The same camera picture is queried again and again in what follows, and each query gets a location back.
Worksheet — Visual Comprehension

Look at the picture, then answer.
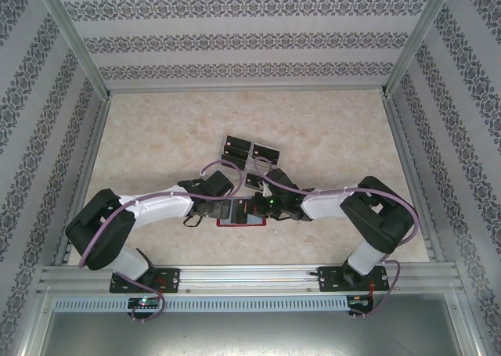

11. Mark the aluminium table edge rail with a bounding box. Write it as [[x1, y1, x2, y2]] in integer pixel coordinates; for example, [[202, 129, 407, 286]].
[[52, 95, 114, 267], [381, 93, 447, 263]]

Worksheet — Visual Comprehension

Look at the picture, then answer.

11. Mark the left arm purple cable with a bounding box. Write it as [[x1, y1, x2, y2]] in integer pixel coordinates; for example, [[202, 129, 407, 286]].
[[79, 160, 244, 324]]

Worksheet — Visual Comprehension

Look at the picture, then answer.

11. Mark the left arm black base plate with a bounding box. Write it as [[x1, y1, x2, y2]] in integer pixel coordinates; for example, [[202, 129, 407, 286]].
[[109, 268, 182, 294]]

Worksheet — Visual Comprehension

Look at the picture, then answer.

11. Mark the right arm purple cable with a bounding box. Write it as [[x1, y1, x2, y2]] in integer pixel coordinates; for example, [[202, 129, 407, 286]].
[[254, 156, 419, 322]]

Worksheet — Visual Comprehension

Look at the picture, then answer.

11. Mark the white slotted cable duct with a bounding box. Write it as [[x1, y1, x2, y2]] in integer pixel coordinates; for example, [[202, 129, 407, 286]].
[[52, 296, 349, 313]]

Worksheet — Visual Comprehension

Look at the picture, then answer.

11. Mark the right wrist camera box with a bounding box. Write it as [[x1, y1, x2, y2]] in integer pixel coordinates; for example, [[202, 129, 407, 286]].
[[265, 167, 297, 196]]

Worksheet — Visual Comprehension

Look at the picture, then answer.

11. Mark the aluminium frame post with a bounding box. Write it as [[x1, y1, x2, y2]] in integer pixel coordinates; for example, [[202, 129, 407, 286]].
[[33, 0, 113, 101], [381, 0, 459, 99]]

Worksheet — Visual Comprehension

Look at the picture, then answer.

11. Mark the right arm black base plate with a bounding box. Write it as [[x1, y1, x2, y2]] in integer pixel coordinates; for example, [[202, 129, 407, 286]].
[[317, 265, 391, 293]]

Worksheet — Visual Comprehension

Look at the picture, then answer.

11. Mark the aluminium mounting rail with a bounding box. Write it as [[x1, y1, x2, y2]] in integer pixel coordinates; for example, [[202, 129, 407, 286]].
[[38, 264, 463, 294]]

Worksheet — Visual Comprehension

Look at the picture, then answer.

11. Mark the clear acrylic card stand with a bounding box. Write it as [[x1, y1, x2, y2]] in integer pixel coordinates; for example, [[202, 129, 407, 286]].
[[214, 135, 282, 188]]

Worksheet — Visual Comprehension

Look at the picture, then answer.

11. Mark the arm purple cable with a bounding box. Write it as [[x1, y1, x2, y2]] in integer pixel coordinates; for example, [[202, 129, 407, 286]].
[[79, 160, 244, 324], [254, 156, 419, 322]]

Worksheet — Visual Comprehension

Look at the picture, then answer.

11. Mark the red leather card holder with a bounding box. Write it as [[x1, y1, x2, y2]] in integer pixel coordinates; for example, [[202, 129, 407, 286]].
[[215, 196, 269, 228]]

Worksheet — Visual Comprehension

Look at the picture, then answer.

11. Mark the grey sheet metal panel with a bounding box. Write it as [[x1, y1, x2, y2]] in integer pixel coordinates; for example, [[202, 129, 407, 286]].
[[38, 311, 482, 356]]

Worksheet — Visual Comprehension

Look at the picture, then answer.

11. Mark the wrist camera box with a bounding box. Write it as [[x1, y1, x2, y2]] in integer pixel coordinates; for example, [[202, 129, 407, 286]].
[[265, 167, 297, 196], [202, 171, 236, 199]]

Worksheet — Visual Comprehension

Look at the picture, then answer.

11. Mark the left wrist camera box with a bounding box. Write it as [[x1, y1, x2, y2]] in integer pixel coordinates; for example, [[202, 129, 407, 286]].
[[202, 171, 236, 199]]

